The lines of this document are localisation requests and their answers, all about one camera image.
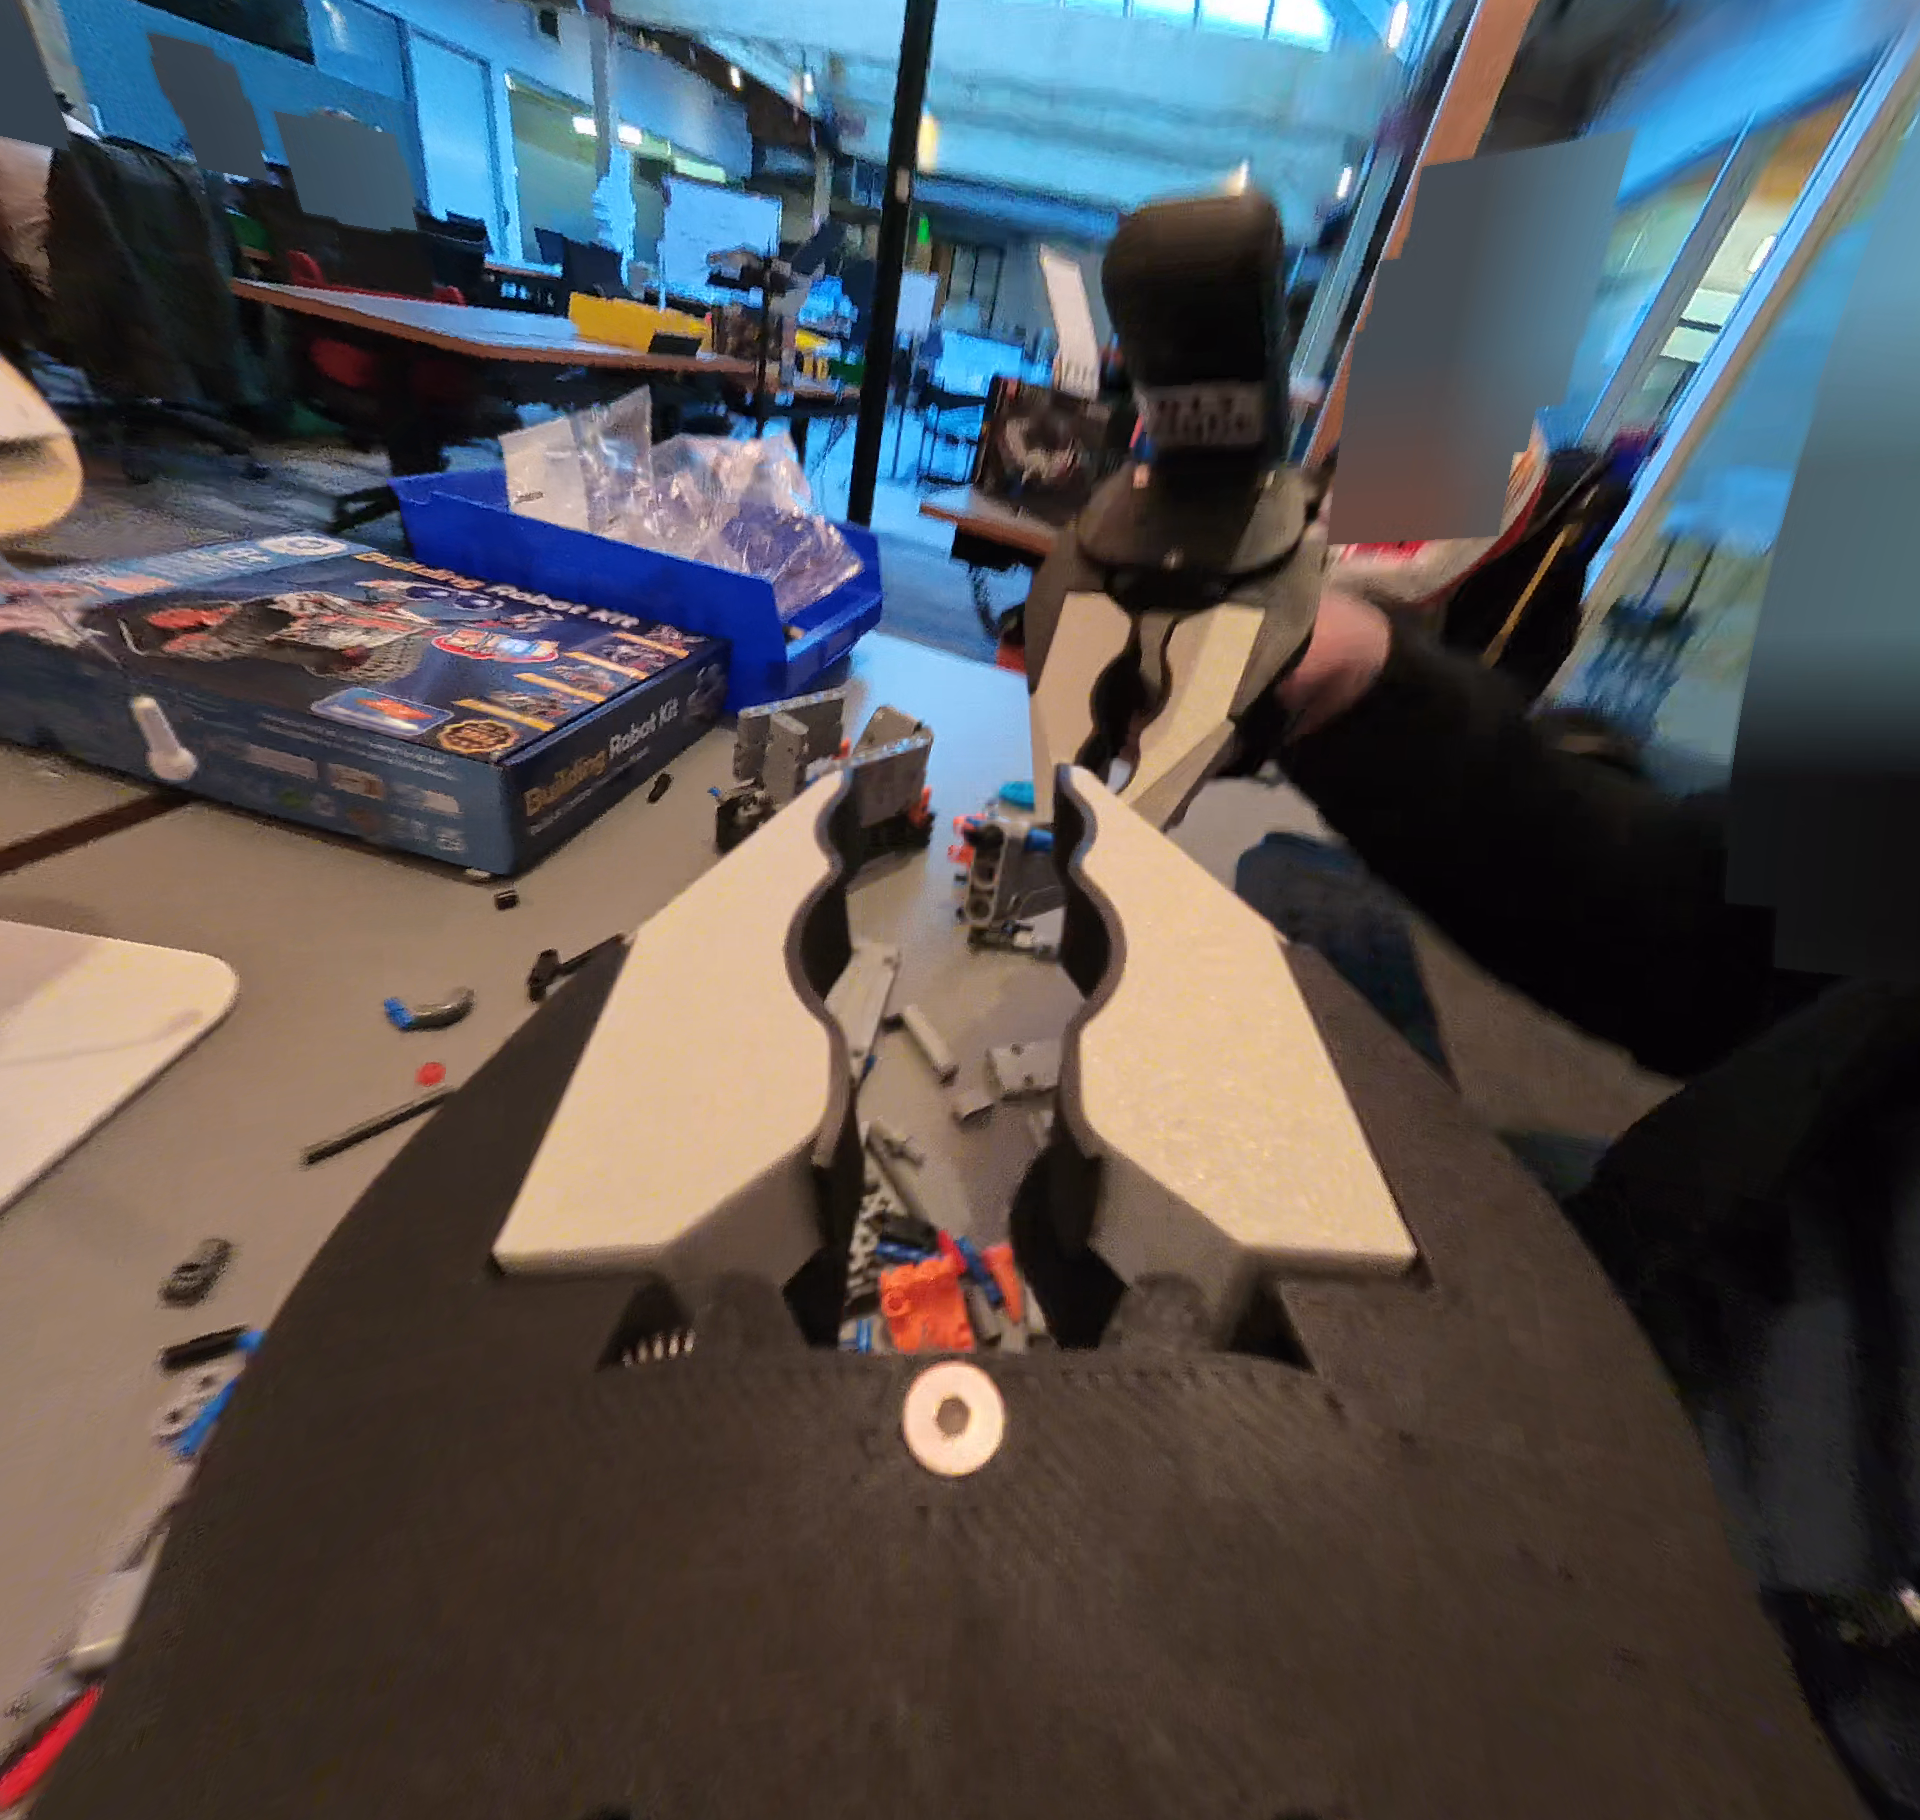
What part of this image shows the black office chair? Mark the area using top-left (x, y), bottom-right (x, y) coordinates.
top-left (40, 133), bottom-right (266, 477)

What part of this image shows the person's right hand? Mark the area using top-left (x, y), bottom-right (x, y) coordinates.
top-left (1285, 586), bottom-right (1407, 764)

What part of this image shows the yellow plastic bin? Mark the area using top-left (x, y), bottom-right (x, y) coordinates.
top-left (569, 291), bottom-right (714, 354)

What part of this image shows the grey building kit robot assembly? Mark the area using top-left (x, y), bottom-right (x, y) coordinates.
top-left (714, 693), bottom-right (941, 868)

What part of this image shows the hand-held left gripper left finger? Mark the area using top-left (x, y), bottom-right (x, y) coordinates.
top-left (498, 771), bottom-right (863, 1333)

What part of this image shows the black support column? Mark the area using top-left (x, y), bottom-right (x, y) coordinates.
top-left (848, 0), bottom-right (955, 533)

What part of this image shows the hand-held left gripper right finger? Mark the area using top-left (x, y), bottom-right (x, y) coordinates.
top-left (1021, 766), bottom-right (1420, 1342)

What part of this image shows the bundle of clear plastic bags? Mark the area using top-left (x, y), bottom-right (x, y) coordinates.
top-left (498, 390), bottom-right (873, 622)

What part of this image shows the blue plastic bin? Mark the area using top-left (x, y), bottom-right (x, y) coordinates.
top-left (393, 461), bottom-right (892, 716)

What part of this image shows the wooden office table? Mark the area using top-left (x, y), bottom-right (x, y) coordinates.
top-left (229, 273), bottom-right (788, 407)

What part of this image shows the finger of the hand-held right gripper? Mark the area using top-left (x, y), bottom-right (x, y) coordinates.
top-left (1114, 599), bottom-right (1281, 834)
top-left (1030, 598), bottom-right (1160, 793)

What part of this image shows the blue robot kit box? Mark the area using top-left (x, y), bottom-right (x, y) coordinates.
top-left (0, 537), bottom-right (734, 881)

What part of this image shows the person's right forearm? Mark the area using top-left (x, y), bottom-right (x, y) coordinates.
top-left (1291, 620), bottom-right (1778, 1078)

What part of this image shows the pile of small building pieces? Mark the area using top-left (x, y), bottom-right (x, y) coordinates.
top-left (0, 935), bottom-right (1059, 1732)

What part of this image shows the orange and grey wing assembly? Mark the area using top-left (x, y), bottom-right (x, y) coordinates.
top-left (951, 795), bottom-right (1086, 961)

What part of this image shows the white booklet stand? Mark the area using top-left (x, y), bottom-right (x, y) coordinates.
top-left (0, 351), bottom-right (246, 1213)

